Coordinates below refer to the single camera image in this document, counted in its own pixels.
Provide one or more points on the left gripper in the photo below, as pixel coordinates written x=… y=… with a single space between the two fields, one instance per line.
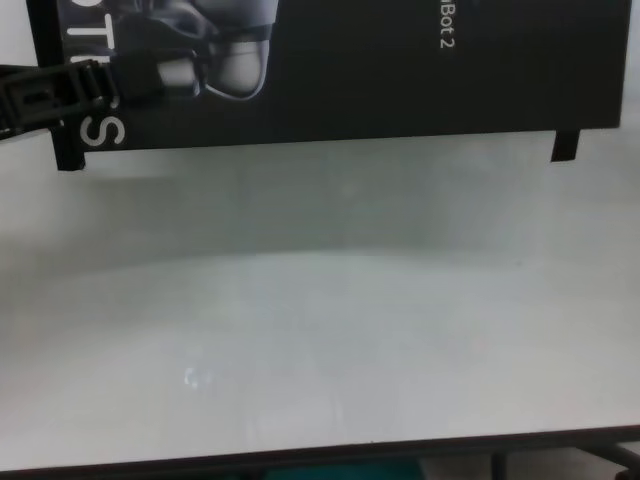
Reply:
x=30 y=95

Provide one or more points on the black robot poster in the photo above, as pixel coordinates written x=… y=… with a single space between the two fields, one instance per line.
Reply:
x=350 y=75

